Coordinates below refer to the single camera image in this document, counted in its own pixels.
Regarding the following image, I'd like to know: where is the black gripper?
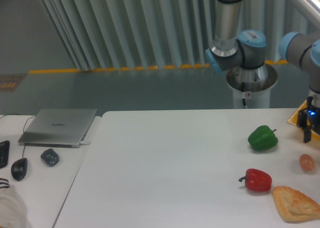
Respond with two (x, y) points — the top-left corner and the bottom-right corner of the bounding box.
(296, 96), (320, 143)

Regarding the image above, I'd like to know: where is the triangular bread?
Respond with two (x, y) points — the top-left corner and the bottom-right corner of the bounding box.
(271, 186), (320, 223)

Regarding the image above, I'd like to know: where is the white sleeved forearm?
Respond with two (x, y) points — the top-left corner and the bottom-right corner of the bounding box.
(0, 178), (27, 227)

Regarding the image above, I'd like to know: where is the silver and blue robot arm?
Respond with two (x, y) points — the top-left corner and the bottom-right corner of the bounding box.
(205, 0), (320, 143)

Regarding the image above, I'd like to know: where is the yellow plastic basket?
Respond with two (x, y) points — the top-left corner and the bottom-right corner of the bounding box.
(287, 100), (320, 141)

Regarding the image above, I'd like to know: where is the brown egg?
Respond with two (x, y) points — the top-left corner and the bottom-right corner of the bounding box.
(299, 154), (315, 172)

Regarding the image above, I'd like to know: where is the green bell pepper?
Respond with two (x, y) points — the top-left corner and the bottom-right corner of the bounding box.
(247, 125), (278, 151)

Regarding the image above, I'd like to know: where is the red bell pepper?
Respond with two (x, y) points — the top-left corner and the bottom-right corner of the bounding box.
(238, 168), (272, 192)

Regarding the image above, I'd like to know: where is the white laptop plug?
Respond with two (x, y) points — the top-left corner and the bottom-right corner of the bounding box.
(80, 141), (91, 146)

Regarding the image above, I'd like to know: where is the grey pleated curtain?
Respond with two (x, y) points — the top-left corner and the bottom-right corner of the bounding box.
(39, 0), (320, 71)

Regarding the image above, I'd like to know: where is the silver laptop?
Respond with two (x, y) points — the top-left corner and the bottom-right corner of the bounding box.
(18, 108), (97, 148)

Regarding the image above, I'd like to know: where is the dark grey small device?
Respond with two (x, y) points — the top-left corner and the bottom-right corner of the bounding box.
(40, 148), (60, 167)

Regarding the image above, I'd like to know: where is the black computer mouse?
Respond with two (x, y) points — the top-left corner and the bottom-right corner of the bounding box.
(11, 158), (28, 181)

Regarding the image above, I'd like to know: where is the black keyboard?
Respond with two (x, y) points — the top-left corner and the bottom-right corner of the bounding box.
(0, 140), (10, 168)

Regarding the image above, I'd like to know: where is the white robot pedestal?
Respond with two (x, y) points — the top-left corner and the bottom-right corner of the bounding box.
(226, 64), (278, 109)

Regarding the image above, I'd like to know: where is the black pedestal cable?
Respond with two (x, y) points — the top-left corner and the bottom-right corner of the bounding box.
(240, 81), (249, 109)

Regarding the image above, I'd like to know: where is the black mouse cable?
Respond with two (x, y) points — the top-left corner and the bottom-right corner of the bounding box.
(0, 113), (37, 159)

